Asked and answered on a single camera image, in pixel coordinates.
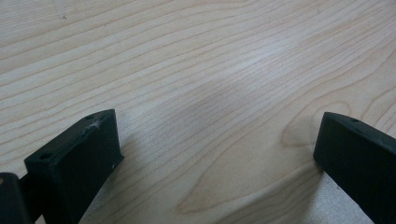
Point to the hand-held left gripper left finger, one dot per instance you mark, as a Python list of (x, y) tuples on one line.
[(73, 165)]

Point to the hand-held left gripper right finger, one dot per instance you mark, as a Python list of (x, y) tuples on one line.
[(361, 155)]

